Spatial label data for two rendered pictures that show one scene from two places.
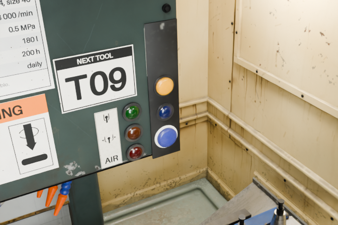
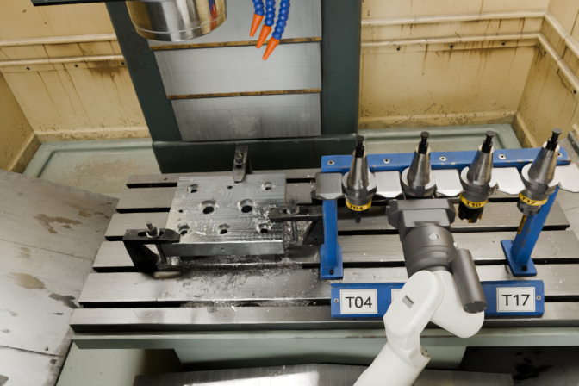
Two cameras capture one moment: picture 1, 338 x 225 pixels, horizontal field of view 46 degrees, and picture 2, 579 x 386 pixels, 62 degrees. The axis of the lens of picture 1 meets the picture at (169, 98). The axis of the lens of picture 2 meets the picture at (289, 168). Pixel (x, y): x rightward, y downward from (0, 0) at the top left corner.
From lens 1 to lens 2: 0.21 m
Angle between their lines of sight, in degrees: 30
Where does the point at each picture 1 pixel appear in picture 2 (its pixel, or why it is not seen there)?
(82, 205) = (336, 100)
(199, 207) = not seen: hidden behind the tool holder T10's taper
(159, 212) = (434, 146)
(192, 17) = not seen: outside the picture
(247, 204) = not seen: hidden behind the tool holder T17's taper
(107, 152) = not seen: outside the picture
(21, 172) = not seen: outside the picture
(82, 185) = (339, 77)
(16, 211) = (264, 84)
